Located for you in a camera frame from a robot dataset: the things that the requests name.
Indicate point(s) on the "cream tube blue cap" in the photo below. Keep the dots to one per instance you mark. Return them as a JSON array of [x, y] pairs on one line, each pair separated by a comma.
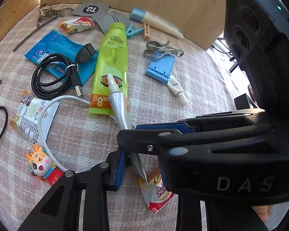
[[155, 22]]

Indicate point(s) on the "small white cream tube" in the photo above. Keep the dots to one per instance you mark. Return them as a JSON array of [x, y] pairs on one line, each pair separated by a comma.
[[177, 89]]

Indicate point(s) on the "orange coffee mate sachet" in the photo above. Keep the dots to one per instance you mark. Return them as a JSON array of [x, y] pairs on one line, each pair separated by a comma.
[[77, 25]]

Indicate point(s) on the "pink plaid table cloth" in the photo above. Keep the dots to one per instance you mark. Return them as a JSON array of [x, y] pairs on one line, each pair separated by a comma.
[[80, 140]]

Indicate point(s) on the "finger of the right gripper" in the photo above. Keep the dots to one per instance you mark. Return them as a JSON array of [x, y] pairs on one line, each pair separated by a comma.
[[144, 141], [173, 127]]

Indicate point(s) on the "grey foil sachet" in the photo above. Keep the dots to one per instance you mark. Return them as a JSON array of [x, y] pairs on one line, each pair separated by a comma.
[[106, 20]]

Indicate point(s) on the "green hand cream tube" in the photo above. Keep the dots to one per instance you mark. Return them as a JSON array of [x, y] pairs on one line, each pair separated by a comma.
[[112, 59]]

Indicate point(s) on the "teal plastic clothespin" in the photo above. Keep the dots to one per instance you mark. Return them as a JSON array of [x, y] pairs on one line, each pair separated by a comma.
[[131, 31]]

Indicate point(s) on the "red coffee mate sachet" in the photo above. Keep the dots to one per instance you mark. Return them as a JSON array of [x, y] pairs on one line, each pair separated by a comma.
[[154, 192]]

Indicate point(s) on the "person's right hand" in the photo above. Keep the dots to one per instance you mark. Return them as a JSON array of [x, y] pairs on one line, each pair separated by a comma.
[[263, 212]]

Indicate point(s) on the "blue folding phone stand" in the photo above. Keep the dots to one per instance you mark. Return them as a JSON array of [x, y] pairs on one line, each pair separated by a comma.
[[161, 69]]

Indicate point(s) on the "wooden clothespin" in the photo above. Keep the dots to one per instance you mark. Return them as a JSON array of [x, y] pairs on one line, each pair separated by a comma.
[[147, 34]]

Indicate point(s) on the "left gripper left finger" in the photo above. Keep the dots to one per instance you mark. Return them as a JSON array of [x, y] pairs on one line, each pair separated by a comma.
[[103, 177]]

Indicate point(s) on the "blue wet wipe packet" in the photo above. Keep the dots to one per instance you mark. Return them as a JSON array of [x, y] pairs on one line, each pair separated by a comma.
[[54, 42]]

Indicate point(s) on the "tiger cartoon figurine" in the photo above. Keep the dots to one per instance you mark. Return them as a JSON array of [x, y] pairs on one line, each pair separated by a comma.
[[42, 165]]

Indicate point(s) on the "grey T3 sachet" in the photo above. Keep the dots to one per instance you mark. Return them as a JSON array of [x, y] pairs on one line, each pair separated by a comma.
[[90, 9]]

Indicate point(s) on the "bronze metal hair claw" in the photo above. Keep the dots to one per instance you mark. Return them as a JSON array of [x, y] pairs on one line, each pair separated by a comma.
[[47, 11]]

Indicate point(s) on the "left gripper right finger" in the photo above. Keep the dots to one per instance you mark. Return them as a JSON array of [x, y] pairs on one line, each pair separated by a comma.
[[189, 215]]

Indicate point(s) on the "silver cream tube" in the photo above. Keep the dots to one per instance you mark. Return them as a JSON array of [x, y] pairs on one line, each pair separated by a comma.
[[118, 103]]

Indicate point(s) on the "silver metal clamp clip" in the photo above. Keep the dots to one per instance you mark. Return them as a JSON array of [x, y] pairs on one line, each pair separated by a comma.
[[155, 51]]

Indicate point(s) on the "white coffee creamer sachet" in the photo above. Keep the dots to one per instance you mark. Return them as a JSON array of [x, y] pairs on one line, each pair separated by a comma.
[[25, 120]]

